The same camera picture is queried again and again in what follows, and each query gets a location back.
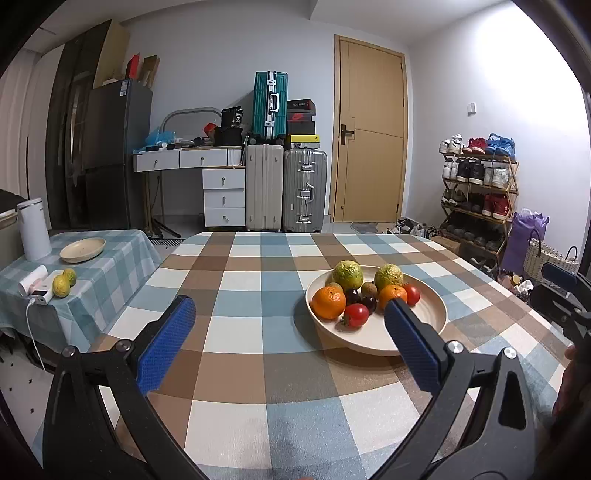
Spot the yellow-green mottled citrus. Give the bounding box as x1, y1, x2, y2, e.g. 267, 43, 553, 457
373, 263, 405, 291

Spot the large orange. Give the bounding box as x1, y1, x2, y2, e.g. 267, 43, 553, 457
310, 285, 347, 320

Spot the brown blue plaid tablecloth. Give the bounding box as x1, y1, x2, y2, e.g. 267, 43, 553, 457
95, 231, 575, 480

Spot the grey arched mirror frame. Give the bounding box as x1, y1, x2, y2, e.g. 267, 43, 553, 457
160, 107, 225, 144

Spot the wooden door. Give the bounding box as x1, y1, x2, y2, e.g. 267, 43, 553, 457
333, 34, 408, 223

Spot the white suitcase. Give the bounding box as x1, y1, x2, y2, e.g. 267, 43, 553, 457
245, 144, 284, 232

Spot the grey refrigerator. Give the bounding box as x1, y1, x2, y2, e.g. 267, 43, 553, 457
84, 78, 153, 232

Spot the white kettle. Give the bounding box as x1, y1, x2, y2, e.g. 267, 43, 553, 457
17, 198, 52, 261

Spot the bamboo shoe rack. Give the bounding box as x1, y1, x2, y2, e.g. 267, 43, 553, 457
438, 150, 519, 278

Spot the white woven basket bag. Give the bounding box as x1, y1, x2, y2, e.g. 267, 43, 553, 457
526, 230, 580, 282

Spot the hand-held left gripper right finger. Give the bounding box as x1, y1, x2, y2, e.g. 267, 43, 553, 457
369, 298, 536, 480

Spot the blue plastic bag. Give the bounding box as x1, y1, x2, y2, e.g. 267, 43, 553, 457
145, 128, 178, 147

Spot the flat cardboard box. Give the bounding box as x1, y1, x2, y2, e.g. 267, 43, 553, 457
92, 21, 131, 89

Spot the white curtain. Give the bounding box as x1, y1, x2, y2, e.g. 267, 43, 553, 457
0, 44, 63, 204

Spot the silver suitcase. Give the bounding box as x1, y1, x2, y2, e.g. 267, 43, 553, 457
283, 148, 328, 233

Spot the white desk with drawers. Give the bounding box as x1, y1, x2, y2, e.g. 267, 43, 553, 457
133, 147, 247, 228

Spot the small orange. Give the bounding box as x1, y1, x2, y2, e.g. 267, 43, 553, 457
379, 284, 409, 311

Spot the white handheld device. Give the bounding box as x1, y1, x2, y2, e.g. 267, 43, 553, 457
17, 264, 48, 296

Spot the small cream plate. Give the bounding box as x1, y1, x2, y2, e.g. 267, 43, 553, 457
59, 237, 107, 264

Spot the brown paper bag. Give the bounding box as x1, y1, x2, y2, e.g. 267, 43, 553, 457
141, 55, 160, 88

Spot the shoe rack with shoes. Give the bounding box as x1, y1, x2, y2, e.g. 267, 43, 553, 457
438, 133, 517, 259

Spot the white cable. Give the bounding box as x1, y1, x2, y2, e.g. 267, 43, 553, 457
25, 300, 49, 372

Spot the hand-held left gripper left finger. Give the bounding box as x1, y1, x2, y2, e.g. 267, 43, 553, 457
42, 294, 211, 480

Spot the dark wardrobe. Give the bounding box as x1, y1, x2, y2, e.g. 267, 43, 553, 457
45, 19, 114, 232

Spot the purple bag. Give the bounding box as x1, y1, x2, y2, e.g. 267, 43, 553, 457
502, 209, 550, 275

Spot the pale blue checked tablecloth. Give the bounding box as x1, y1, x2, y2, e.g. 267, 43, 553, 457
0, 229, 162, 354

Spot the person's right hand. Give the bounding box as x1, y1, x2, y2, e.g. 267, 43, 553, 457
551, 344, 591, 430

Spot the large cream plate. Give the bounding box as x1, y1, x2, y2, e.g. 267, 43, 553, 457
305, 265, 448, 357

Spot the scattered sneakers pile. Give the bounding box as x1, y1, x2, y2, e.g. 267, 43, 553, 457
394, 217, 446, 240

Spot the green smooth citrus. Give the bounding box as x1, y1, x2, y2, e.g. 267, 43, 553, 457
331, 260, 365, 290

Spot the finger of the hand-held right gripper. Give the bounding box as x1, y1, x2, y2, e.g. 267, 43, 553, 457
541, 262, 581, 291
529, 282, 575, 324

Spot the teal suitcase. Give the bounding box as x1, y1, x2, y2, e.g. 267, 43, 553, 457
252, 71, 289, 141

